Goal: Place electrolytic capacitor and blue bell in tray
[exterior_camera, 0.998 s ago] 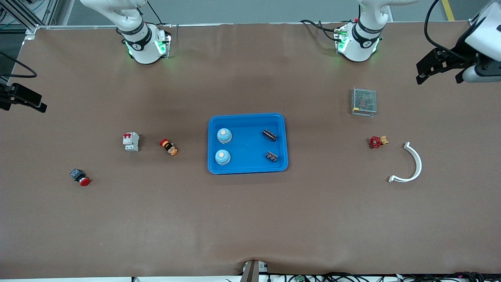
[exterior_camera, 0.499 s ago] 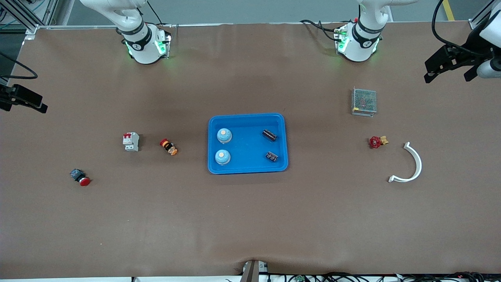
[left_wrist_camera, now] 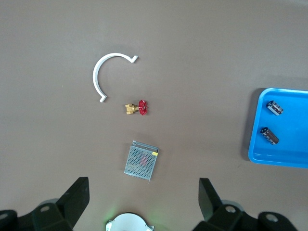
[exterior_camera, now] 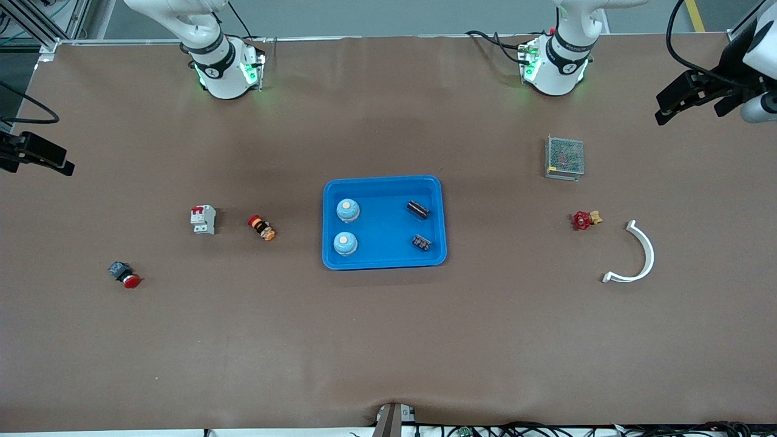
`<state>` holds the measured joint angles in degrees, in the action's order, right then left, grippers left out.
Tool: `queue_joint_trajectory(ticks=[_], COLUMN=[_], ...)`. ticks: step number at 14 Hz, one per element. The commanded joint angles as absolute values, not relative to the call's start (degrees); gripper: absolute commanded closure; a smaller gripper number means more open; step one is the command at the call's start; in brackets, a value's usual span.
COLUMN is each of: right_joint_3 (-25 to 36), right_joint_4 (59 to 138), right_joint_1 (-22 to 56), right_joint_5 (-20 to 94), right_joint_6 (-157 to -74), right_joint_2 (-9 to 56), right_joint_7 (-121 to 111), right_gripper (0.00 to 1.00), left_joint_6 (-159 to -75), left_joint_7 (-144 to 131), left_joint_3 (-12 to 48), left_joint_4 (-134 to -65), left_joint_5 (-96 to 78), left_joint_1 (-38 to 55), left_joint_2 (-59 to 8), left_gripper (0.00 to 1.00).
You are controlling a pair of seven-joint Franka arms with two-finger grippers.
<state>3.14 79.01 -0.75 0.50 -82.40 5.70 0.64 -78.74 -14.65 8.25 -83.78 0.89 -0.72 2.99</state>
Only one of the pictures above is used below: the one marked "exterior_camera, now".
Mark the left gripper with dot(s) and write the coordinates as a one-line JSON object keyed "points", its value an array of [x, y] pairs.
{"points": [[731, 65]]}

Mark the dark cylindrical electrolytic capacitor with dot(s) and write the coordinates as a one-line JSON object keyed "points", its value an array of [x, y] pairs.
{"points": [[417, 209]]}

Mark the blue service bell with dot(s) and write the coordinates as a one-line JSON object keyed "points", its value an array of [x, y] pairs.
{"points": [[348, 210], [345, 243]]}

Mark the dark studded rectangular block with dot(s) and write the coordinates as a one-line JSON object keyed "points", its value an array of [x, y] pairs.
{"points": [[421, 243]]}

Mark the blue plastic tray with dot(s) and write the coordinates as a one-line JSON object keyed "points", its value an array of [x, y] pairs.
{"points": [[382, 230]]}

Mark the red mushroom button dark body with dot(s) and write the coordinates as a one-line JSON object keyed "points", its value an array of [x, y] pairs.
{"points": [[124, 274]]}

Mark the metal mesh power supply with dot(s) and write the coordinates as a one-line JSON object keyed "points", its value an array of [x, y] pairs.
{"points": [[564, 156]]}

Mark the white curved plastic clamp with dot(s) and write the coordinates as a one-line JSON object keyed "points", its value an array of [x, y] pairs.
{"points": [[651, 255]]}

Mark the brass valve red handwheel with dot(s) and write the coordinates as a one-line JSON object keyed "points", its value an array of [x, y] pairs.
{"points": [[581, 220]]}

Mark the red orange push button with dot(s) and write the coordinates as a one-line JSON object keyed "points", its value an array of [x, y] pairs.
{"points": [[261, 227]]}

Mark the small green circuit board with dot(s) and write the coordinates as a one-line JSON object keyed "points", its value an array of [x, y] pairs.
{"points": [[464, 431]]}

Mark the aluminium frame post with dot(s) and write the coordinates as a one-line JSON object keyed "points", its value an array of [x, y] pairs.
{"points": [[737, 33], [36, 27]]}

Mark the white circuit breaker red switch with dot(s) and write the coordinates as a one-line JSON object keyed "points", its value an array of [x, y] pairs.
{"points": [[203, 220]]}

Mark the brown table edge bracket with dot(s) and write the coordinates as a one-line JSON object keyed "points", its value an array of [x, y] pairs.
{"points": [[391, 422]]}

